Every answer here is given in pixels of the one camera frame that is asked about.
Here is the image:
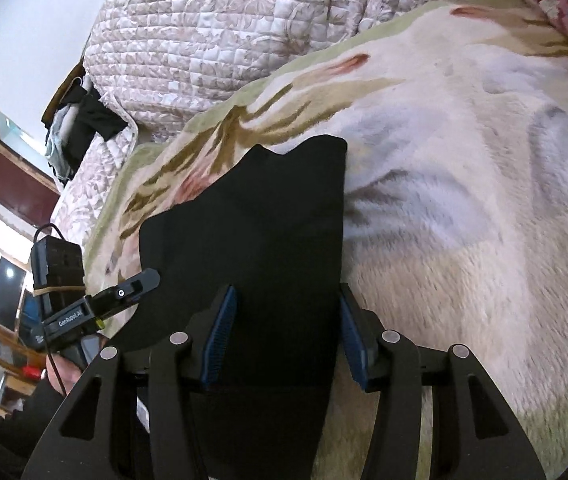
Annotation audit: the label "person's left hand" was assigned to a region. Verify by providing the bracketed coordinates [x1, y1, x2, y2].
[46, 355, 83, 402]

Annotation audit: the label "black garment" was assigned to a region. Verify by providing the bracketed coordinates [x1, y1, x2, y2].
[66, 85, 130, 171]

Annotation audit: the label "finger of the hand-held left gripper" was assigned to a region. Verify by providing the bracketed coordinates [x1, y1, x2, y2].
[89, 268, 161, 320]

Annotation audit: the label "pale blue garment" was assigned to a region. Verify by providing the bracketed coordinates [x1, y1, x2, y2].
[44, 105, 77, 181]

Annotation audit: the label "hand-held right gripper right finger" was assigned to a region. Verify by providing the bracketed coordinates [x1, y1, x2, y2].
[338, 282, 547, 480]

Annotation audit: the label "person's left forearm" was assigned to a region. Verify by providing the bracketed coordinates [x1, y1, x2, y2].
[0, 377, 72, 480]

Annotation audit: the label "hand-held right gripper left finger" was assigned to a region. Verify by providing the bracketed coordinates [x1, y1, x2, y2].
[21, 284, 240, 480]

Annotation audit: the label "black pants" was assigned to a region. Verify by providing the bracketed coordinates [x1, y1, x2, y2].
[139, 135, 349, 480]

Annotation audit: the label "floral fleece blanket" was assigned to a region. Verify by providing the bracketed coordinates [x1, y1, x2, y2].
[81, 0, 568, 480]

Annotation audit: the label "dark red wooden door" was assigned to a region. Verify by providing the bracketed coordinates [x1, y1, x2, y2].
[0, 101, 62, 228]

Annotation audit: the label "beige quilted bedspread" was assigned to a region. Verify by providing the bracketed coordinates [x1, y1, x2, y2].
[56, 0, 515, 241]

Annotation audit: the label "black monitor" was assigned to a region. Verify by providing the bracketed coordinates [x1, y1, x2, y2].
[0, 255, 28, 332]

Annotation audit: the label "wooden cabinet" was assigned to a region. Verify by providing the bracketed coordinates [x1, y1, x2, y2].
[0, 322, 49, 413]

